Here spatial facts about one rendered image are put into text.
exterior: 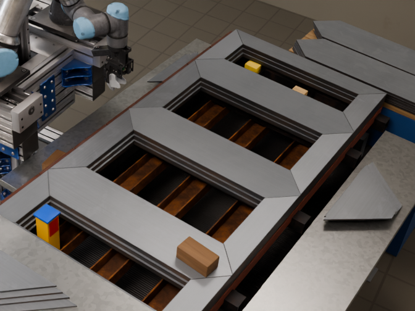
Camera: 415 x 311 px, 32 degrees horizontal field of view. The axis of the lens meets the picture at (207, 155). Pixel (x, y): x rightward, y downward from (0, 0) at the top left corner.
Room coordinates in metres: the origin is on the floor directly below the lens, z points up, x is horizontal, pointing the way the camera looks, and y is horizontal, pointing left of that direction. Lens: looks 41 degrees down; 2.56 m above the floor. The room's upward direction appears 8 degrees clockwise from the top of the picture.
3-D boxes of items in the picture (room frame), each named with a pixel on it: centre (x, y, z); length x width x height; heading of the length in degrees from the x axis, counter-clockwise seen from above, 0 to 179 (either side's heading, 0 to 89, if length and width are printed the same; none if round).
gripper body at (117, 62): (2.20, 0.37, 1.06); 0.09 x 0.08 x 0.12; 62
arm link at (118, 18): (2.21, 0.38, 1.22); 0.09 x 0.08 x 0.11; 128
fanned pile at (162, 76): (2.71, 0.16, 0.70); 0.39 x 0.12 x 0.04; 152
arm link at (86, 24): (2.16, 0.47, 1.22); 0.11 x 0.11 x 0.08; 38
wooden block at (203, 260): (1.46, -0.01, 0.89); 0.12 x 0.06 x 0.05; 57
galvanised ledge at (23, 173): (2.41, 0.35, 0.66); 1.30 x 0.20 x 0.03; 152
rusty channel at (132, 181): (2.10, 0.19, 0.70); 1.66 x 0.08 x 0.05; 152
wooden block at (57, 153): (1.99, 0.56, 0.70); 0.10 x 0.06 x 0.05; 159
